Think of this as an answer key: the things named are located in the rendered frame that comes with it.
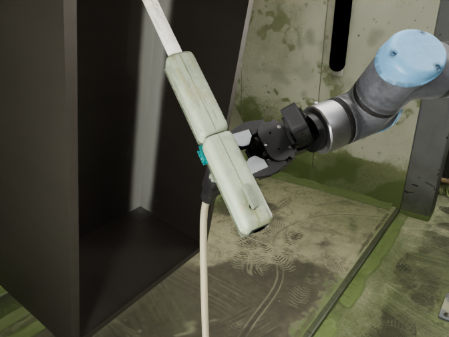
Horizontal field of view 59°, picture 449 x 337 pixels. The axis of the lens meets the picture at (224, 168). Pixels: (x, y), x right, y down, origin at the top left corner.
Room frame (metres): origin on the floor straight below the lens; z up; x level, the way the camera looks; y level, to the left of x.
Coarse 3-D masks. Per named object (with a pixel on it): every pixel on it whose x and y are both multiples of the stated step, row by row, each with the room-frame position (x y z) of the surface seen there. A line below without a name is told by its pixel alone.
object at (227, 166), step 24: (144, 0) 0.74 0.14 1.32; (168, 24) 0.71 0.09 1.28; (168, 48) 0.68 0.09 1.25; (168, 72) 0.65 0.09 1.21; (192, 72) 0.64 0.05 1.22; (192, 96) 0.61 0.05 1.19; (192, 120) 0.59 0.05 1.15; (216, 120) 0.58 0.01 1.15; (216, 144) 0.55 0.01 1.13; (216, 168) 0.53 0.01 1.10; (240, 168) 0.53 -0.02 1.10; (216, 192) 0.63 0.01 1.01; (240, 192) 0.51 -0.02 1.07; (240, 216) 0.49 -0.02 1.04; (264, 216) 0.49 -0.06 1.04
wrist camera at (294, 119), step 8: (288, 112) 0.57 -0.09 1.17; (296, 112) 0.57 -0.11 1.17; (288, 120) 0.57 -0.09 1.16; (296, 120) 0.56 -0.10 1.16; (304, 120) 0.56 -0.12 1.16; (288, 128) 0.57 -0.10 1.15; (296, 128) 0.56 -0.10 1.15; (304, 128) 0.56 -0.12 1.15; (296, 136) 0.57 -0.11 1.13; (304, 136) 0.59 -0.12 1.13; (304, 144) 0.63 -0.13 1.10
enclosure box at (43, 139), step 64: (0, 0) 0.80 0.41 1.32; (64, 0) 0.69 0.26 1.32; (128, 0) 1.28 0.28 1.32; (192, 0) 1.30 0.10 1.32; (0, 64) 0.82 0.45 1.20; (64, 64) 0.70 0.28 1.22; (128, 64) 1.32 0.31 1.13; (0, 128) 0.86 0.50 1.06; (64, 128) 0.72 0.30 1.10; (128, 128) 1.36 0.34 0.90; (0, 192) 0.89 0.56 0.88; (64, 192) 0.74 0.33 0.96; (128, 192) 1.40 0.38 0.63; (192, 192) 1.32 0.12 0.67; (0, 256) 0.95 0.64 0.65; (64, 256) 0.76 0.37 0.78; (128, 256) 1.17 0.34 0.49; (192, 256) 1.22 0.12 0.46; (64, 320) 0.79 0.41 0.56
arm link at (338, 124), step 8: (320, 104) 0.68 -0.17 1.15; (328, 104) 0.68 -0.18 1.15; (336, 104) 0.68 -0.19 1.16; (304, 112) 0.71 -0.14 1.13; (312, 112) 0.68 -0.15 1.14; (320, 112) 0.66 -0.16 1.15; (328, 112) 0.66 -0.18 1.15; (336, 112) 0.66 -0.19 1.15; (344, 112) 0.67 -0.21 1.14; (328, 120) 0.65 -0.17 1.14; (336, 120) 0.65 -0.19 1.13; (344, 120) 0.66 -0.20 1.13; (328, 128) 0.65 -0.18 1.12; (336, 128) 0.65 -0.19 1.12; (344, 128) 0.65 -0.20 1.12; (328, 136) 0.65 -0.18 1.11; (336, 136) 0.65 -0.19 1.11; (344, 136) 0.65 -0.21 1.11; (328, 144) 0.65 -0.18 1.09; (336, 144) 0.65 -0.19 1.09; (344, 144) 0.67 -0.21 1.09; (320, 152) 0.68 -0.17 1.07; (328, 152) 0.66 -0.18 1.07
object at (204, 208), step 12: (204, 204) 0.71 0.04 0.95; (204, 216) 0.73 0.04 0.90; (204, 228) 0.74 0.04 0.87; (204, 240) 0.74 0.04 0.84; (204, 252) 0.74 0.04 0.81; (204, 264) 0.73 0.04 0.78; (204, 276) 0.73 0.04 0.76; (204, 288) 0.72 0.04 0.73; (204, 300) 0.71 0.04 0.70; (204, 312) 0.70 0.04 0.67; (204, 324) 0.69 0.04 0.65; (204, 336) 0.68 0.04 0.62
